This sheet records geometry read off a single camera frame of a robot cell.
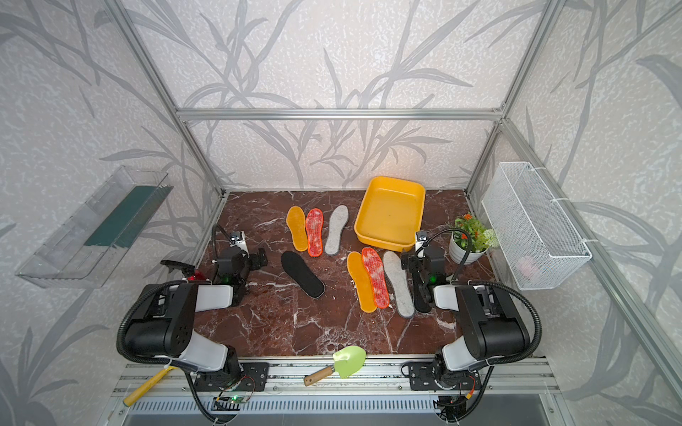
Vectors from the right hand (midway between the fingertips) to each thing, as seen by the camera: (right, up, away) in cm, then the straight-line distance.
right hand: (418, 246), depth 95 cm
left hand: (-61, 0, -1) cm, 61 cm away
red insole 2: (-15, -9, -1) cm, 18 cm away
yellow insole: (-47, +6, +13) cm, 49 cm away
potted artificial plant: (+19, +3, -8) cm, 21 cm away
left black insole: (-44, -8, +2) cm, 45 cm away
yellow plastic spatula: (-82, -37, -26) cm, 94 cm away
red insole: (-40, +8, +14) cm, 43 cm away
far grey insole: (-30, +10, +17) cm, 36 cm away
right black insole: (-4, -12, -23) cm, 26 cm away
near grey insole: (-9, -9, 0) cm, 12 cm away
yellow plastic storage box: (-8, +12, +15) cm, 21 cm away
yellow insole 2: (-20, -12, -2) cm, 24 cm away
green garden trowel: (-25, -32, -18) cm, 44 cm away
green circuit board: (-54, -38, -24) cm, 71 cm away
